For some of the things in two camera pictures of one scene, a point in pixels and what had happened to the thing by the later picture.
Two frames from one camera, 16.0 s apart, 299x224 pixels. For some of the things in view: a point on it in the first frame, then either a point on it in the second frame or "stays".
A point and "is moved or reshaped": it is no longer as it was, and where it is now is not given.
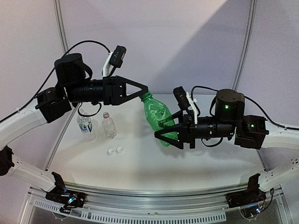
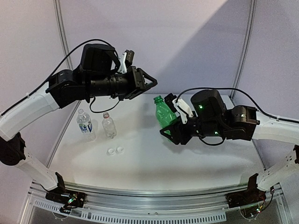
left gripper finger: x=121 y=86 to x=147 y=76
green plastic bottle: x=159 y=116 is moved or reshaped
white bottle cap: x=120 y=150 stays
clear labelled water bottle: x=84 y=122 stays
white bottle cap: x=111 y=151 stays
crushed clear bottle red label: x=109 y=126 stays
